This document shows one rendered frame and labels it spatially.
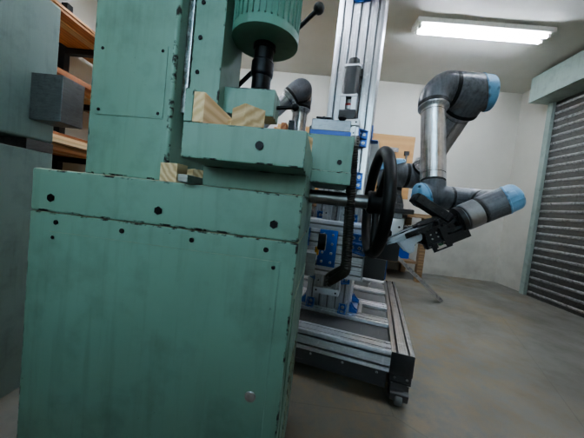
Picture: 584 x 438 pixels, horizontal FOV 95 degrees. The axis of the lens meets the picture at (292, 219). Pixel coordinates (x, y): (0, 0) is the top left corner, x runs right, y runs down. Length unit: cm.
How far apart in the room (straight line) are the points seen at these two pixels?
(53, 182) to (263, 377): 59
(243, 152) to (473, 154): 440
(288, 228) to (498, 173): 451
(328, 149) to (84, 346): 69
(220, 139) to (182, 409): 54
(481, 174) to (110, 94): 451
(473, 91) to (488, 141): 377
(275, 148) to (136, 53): 49
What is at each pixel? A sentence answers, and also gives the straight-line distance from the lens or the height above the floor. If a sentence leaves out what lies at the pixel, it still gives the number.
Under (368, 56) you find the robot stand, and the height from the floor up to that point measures 161.
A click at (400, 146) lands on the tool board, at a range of 429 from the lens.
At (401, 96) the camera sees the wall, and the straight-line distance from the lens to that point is 452.
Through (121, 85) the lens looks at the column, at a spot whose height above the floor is 102.
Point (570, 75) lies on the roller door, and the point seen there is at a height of 245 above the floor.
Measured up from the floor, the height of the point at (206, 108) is 93.
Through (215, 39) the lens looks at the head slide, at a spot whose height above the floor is 117.
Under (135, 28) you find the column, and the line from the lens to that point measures 87.
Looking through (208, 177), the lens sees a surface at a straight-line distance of 57.
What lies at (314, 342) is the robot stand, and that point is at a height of 18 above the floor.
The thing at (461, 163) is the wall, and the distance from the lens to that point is 463.
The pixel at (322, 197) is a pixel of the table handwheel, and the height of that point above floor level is 81.
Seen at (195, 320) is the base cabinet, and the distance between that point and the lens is 60.
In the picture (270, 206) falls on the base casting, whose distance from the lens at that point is 51.
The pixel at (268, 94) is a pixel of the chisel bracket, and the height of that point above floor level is 106.
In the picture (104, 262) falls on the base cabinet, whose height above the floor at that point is 62.
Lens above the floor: 78
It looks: 3 degrees down
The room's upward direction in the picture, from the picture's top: 6 degrees clockwise
